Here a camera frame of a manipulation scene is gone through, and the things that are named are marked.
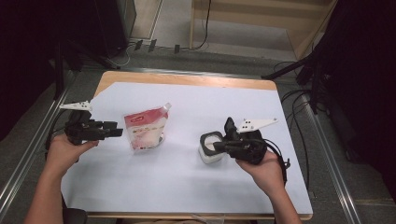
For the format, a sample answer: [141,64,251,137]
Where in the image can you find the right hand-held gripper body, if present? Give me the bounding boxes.
[230,117,279,165]

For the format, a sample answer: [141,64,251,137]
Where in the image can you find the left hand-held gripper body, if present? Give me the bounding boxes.
[58,100,107,147]

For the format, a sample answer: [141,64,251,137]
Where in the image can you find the clear jar with black lid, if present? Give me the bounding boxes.
[198,117,241,165]

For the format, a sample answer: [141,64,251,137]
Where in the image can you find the red and white spouted pouch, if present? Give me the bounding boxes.
[123,102,173,154]

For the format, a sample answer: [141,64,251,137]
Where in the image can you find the person's left hand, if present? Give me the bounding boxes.
[46,134,100,175]

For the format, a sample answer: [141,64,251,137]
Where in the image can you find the person's right hand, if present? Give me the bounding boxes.
[235,150,283,198]

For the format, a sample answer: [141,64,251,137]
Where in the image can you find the black metal stand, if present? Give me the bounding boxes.
[51,39,120,101]
[261,46,332,114]

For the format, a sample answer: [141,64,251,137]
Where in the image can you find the dark curtain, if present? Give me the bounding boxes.
[311,0,396,202]
[0,0,98,142]

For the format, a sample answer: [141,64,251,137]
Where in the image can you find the black cabinet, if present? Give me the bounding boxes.
[92,0,138,59]

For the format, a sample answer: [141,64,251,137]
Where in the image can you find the left hand-held gripper black cable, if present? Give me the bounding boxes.
[44,108,73,162]

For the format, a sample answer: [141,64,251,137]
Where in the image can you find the hand-held gripper black cable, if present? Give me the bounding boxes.
[262,138,291,188]
[44,108,73,162]

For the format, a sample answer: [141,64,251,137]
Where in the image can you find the right hand-held gripper black cable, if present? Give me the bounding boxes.
[262,138,291,188]

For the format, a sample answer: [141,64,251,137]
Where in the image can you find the black floor cables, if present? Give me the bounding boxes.
[273,60,313,189]

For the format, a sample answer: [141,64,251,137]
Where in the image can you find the white floor cable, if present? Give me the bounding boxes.
[115,43,135,68]

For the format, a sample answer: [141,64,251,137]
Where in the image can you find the metal floor rail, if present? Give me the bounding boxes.
[306,92,362,224]
[0,74,75,217]
[120,66,265,79]

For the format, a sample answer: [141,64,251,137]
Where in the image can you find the thin black hanging cable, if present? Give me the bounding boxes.
[189,0,213,51]

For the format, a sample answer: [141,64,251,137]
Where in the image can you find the light wooden shelf frame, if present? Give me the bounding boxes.
[189,0,339,61]

